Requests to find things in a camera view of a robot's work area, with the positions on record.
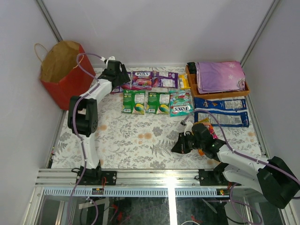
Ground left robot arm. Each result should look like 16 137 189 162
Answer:
67 57 130 185

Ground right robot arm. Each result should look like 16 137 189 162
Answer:
171 123 300 209

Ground aluminium rail frame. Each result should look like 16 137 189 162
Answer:
22 169 299 225

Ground purple folded cloth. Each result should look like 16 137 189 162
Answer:
195 61 246 94

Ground wooden tray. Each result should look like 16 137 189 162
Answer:
185 64 251 100

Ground red paper bag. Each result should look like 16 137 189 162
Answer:
34 40 96 110

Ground blue chips bag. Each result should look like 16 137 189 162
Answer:
194 97 250 127

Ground green yellow snack bag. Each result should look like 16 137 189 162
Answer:
146 92 170 114

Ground purple snack packet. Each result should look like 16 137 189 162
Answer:
111 72 131 93
152 71 178 88

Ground colourful snack packet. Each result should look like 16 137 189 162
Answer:
131 71 153 90

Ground floral table mat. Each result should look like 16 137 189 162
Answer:
51 93 261 169

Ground yellow snack packet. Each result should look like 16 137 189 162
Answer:
178 74 190 90

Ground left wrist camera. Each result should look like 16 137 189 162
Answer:
100 56 115 65

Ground orange Fox's candy bag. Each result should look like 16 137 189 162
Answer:
194 117 218 157

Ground black items in tray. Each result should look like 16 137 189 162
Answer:
187 62 197 75

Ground green white snack packet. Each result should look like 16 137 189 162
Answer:
169 90 194 117

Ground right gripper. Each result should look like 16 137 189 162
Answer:
171 132 204 155

